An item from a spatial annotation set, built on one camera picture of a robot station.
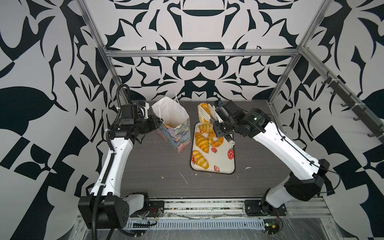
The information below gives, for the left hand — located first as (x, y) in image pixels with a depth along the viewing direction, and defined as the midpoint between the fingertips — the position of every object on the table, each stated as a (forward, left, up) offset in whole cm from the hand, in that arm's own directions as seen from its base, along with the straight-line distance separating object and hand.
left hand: (161, 118), depth 75 cm
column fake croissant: (-1, -21, -24) cm, 32 cm away
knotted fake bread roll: (-3, -3, -2) cm, 5 cm away
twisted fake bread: (+4, -22, +3) cm, 23 cm away
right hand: (-7, -26, +2) cm, 27 cm away
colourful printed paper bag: (-5, -7, -3) cm, 9 cm away
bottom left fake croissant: (-12, -19, -24) cm, 33 cm away
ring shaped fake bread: (-2, -31, -24) cm, 39 cm away
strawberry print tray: (-10, -32, -29) cm, 44 cm away
